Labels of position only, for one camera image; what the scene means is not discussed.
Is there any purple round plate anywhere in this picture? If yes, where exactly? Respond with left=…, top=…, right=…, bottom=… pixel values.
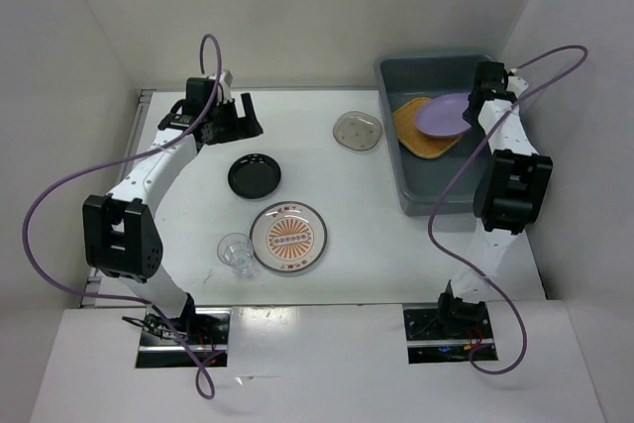
left=414, top=93, right=472, bottom=139

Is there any woven bamboo pattern tray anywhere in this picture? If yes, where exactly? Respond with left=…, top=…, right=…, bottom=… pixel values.
left=392, top=97, right=462, bottom=159

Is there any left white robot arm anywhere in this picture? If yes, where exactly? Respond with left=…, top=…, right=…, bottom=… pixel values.
left=82, top=70, right=264, bottom=344

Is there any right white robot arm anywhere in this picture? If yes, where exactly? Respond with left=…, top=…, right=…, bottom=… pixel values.
left=434, top=60, right=553, bottom=337

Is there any grey plastic bin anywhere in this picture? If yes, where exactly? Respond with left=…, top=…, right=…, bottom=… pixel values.
left=373, top=50, right=492, bottom=217

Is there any black round plate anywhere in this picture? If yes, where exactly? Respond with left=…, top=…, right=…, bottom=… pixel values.
left=228, top=154, right=281, bottom=200

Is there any clear smoky square dish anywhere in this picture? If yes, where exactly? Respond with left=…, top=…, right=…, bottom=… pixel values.
left=332, top=111, right=383, bottom=153

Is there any orange patterned round plate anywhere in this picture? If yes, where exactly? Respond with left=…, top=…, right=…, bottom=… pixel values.
left=249, top=201, right=328, bottom=275

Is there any clear plastic cup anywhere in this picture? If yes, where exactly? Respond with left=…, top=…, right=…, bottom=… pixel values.
left=217, top=233, right=255, bottom=279

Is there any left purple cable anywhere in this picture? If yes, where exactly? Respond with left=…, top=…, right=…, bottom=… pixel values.
left=22, top=34, right=224, bottom=399

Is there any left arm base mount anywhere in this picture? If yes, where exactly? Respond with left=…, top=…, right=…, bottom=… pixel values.
left=122, top=307, right=231, bottom=369

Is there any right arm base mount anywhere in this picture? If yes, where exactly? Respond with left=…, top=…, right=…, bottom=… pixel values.
left=402, top=282, right=498, bottom=365

